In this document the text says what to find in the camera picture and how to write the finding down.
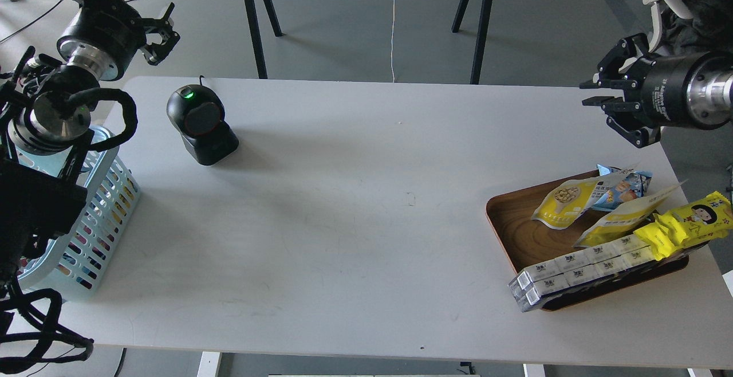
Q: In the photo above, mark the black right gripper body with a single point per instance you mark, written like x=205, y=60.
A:
x=662, y=91

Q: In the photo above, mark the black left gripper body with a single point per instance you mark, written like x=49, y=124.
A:
x=110, y=26

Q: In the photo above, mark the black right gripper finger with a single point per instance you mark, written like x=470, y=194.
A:
x=616, y=71
x=626, y=118

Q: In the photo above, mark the yellow white nut snack pouch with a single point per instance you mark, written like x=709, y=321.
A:
x=564, y=204

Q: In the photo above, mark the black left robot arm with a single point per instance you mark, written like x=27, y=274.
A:
x=54, y=112

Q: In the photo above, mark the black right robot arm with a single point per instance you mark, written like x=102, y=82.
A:
x=692, y=91

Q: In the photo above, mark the blue snack bag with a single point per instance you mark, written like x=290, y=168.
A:
x=635, y=185

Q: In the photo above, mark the yellow cartoon snack bag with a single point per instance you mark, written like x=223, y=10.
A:
x=687, y=226

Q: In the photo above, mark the white boxed snack pack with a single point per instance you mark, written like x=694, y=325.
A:
x=579, y=271

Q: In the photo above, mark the light blue plastic basket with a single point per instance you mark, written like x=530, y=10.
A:
x=74, y=264

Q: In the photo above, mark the black barcode scanner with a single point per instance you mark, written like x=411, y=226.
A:
x=198, y=114

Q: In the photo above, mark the white office chair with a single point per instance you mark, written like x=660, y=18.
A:
x=657, y=7

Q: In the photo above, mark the yellow white flat pouch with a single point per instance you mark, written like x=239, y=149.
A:
x=624, y=219

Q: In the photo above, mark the dark grey cloth on chair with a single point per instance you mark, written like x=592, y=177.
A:
x=710, y=29

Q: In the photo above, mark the brown wooden tray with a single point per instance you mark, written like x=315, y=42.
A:
x=526, y=241

